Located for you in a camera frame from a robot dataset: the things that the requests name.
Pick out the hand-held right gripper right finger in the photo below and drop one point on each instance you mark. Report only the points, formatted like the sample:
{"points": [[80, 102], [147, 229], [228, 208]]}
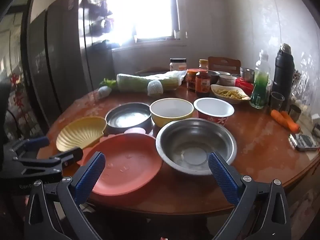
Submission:
{"points": [[223, 180]]}

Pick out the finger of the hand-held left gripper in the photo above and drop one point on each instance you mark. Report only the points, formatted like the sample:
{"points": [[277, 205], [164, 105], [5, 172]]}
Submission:
{"points": [[72, 154], [37, 142]]}

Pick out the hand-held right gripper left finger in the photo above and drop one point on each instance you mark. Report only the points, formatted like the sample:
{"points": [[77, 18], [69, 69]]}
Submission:
{"points": [[90, 177]]}

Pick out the yellow shell-shaped dish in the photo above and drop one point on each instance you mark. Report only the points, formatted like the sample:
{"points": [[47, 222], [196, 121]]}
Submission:
{"points": [[80, 132]]}

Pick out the red plastic plate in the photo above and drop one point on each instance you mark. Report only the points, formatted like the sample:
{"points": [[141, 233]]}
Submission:
{"points": [[125, 165]]}

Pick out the large steel bowl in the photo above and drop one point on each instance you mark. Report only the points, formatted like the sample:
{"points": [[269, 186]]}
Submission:
{"points": [[180, 140]]}

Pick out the red paper noodle bowl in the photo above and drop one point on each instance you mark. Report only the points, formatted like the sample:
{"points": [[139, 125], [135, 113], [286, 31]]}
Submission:
{"points": [[212, 107]]}

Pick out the yellow bowl with white inside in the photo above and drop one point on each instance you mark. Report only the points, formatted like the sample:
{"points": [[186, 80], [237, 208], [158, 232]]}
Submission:
{"points": [[172, 108]]}

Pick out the glass door with red decals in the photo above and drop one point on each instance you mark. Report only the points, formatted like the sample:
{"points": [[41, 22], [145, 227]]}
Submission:
{"points": [[17, 92]]}

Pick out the small pink plastic dish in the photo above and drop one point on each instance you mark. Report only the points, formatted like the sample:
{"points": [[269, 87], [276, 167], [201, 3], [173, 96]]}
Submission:
{"points": [[135, 130]]}

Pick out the fruit in white foam net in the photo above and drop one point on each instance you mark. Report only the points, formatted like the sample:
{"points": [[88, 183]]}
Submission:
{"points": [[103, 91], [155, 88]]}

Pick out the green lettuce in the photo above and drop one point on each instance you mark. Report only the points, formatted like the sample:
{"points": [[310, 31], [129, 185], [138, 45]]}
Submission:
{"points": [[108, 82]]}

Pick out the carrot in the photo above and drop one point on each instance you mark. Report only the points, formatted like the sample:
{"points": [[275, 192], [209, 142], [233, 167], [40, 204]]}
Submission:
{"points": [[287, 116], [280, 117]]}

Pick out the white dish of food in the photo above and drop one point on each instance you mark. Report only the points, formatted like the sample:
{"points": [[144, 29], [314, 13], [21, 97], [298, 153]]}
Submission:
{"points": [[230, 93]]}

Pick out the silver rectangular device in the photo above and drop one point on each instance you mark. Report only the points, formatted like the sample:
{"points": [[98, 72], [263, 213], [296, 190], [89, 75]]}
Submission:
{"points": [[303, 142]]}

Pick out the dark refrigerator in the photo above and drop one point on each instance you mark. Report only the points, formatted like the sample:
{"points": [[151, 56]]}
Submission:
{"points": [[62, 55]]}

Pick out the clear plastic cup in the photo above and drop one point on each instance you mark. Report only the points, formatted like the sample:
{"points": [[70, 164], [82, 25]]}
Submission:
{"points": [[277, 101]]}

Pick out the wrapped napa cabbage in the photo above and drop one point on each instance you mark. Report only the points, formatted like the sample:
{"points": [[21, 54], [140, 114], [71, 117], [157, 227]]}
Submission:
{"points": [[135, 82]]}

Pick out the red tissue box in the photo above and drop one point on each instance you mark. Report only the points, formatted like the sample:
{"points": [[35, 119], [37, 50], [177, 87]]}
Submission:
{"points": [[243, 86]]}

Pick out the brown sauce bottle orange cap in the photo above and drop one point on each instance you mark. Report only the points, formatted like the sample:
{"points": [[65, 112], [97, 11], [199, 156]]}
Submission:
{"points": [[203, 85]]}

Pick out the small steel cup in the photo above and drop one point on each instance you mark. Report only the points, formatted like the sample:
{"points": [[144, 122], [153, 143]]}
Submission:
{"points": [[295, 112]]}

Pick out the green liquid plastic bottle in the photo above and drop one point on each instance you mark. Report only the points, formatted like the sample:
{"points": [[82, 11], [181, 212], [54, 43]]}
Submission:
{"points": [[260, 87]]}

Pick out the white ceramic bowl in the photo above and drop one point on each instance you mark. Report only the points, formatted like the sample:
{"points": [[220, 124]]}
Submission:
{"points": [[227, 80]]}

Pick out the sauce jar with red lid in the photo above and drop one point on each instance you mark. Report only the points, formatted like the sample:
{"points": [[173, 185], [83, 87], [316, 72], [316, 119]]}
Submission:
{"points": [[192, 80]]}

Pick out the patterned ceramic bowl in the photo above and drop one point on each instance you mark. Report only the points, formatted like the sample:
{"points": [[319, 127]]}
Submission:
{"points": [[223, 73]]}

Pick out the small steel bowl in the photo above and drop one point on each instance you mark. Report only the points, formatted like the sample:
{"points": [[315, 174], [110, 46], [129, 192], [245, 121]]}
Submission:
{"points": [[247, 74]]}

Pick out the black thermos flask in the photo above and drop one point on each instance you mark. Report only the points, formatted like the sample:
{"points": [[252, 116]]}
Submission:
{"points": [[282, 72]]}

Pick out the glass jar with black lid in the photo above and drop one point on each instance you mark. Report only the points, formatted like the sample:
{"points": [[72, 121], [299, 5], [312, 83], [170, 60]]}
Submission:
{"points": [[178, 66]]}

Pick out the clear plastic bag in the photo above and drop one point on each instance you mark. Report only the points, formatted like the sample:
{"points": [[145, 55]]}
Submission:
{"points": [[303, 80]]}

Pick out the dark hanging items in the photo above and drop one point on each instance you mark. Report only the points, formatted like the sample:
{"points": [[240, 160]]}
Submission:
{"points": [[100, 7]]}

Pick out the small white bottle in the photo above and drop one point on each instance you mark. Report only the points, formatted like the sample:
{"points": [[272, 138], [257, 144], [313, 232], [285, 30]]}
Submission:
{"points": [[177, 35]]}

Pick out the window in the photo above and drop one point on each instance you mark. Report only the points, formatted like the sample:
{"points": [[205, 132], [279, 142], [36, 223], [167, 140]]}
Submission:
{"points": [[150, 10]]}

